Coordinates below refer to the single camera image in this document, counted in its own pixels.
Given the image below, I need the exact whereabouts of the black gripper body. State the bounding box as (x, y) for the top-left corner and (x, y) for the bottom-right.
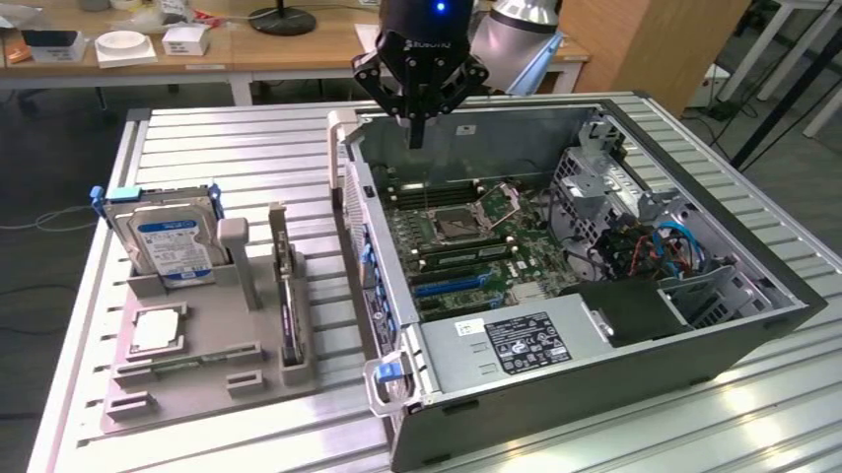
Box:
(375, 0), (476, 99)

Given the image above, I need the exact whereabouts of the black graphics card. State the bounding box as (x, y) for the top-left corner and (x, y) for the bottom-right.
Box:
(267, 200), (310, 367)

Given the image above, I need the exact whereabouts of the stack of white papers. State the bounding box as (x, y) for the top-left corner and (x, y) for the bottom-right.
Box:
(354, 22), (385, 56)

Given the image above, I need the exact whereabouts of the wooden desk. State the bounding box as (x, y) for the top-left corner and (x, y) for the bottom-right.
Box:
(0, 0), (593, 107)

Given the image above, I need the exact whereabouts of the black round lamp base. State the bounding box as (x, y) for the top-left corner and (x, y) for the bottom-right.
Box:
(247, 0), (319, 36)

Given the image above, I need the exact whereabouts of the small white box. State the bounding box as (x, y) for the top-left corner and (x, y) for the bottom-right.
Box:
(161, 25), (213, 56)

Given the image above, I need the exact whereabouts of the metal socket cover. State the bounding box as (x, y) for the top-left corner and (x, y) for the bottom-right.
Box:
(473, 182), (522, 232)

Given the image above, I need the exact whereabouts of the wooden cabinet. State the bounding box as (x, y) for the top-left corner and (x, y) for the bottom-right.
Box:
(557, 0), (752, 119)

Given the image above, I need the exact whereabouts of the metal drive cage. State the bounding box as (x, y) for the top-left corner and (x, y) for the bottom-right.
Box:
(549, 117), (686, 247)

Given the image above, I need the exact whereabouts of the CPU socket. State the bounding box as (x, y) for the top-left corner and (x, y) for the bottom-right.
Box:
(426, 206), (493, 245)

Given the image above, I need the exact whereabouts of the green motherboard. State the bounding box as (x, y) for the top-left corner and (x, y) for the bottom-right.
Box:
(371, 165), (581, 321)

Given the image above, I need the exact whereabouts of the clear plastic bag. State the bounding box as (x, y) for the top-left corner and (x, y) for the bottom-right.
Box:
(109, 4), (199, 35)

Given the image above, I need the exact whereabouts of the white round container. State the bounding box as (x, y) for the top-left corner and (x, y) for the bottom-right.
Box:
(94, 30), (161, 69)

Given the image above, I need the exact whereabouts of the RAM stick with green label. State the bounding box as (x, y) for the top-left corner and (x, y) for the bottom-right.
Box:
(418, 244), (510, 271)

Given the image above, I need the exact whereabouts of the blue expansion slot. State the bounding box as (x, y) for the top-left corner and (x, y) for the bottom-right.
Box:
(412, 274), (493, 299)

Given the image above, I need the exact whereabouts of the hard disk with blue caddy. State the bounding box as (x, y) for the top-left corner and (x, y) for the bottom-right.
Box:
(87, 182), (230, 290)

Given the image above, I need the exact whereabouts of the white box with black lid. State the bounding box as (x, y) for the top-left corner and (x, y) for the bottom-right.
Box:
(19, 29), (89, 64)

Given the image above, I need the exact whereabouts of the black slanted pole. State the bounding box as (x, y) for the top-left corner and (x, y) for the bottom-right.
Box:
(729, 0), (842, 169)

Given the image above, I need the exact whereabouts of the grey parts rack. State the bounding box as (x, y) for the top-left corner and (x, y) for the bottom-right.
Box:
(98, 216), (325, 436)

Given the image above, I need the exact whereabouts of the silver power supply unit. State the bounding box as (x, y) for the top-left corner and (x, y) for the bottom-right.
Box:
(405, 294), (617, 395)

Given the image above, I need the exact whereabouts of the metal disk bay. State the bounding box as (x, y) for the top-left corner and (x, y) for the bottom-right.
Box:
(657, 258), (801, 330)

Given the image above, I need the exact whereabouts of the silver CPU chip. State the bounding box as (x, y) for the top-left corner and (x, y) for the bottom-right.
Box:
(131, 310), (186, 354)

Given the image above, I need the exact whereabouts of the black open PC case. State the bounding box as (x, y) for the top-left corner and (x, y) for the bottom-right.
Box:
(327, 101), (829, 473)

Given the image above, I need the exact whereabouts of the blue wire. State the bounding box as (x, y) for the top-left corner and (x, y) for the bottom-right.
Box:
(654, 221), (710, 277)

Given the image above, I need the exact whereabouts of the orange wire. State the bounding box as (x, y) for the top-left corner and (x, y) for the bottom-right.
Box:
(628, 234), (653, 277)

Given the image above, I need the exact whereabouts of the white desk frame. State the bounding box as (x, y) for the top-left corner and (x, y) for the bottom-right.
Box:
(713, 0), (842, 139)

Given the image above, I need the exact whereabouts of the grey floor cable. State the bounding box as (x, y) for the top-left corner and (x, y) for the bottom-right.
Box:
(0, 205), (101, 233)

